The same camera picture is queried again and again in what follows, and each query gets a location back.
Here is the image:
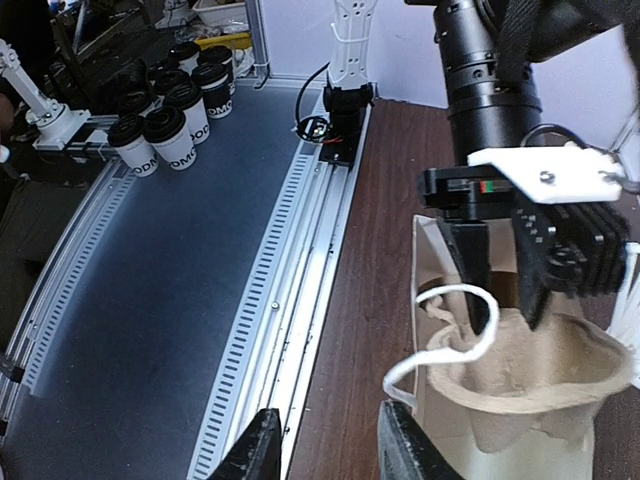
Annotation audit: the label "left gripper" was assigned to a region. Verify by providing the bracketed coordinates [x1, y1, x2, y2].
[418, 165, 557, 335]

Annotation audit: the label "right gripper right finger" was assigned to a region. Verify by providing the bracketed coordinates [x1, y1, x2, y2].
[377, 400, 463, 480]

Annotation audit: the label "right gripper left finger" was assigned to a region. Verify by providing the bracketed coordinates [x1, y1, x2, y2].
[208, 408, 282, 480]

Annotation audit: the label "cardboard cup carrier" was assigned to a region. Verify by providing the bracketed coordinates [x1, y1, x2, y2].
[412, 286, 633, 454]

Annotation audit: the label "brown paper bag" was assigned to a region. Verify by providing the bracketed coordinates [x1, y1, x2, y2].
[382, 214, 640, 480]

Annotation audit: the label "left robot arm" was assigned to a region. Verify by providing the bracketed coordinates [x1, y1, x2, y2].
[421, 1, 639, 328]

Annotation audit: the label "spare lidded coffee cups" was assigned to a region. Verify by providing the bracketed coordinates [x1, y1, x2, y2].
[107, 45, 233, 178]

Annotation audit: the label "white stand outside bench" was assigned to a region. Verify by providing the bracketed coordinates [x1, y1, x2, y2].
[1, 40, 91, 151]

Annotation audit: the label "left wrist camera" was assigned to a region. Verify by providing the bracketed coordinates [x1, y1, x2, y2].
[546, 202, 630, 297]

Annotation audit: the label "aluminium frame rail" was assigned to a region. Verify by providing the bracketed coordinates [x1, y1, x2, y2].
[0, 99, 374, 480]

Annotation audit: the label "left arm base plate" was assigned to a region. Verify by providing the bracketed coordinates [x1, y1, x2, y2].
[294, 83, 374, 168]

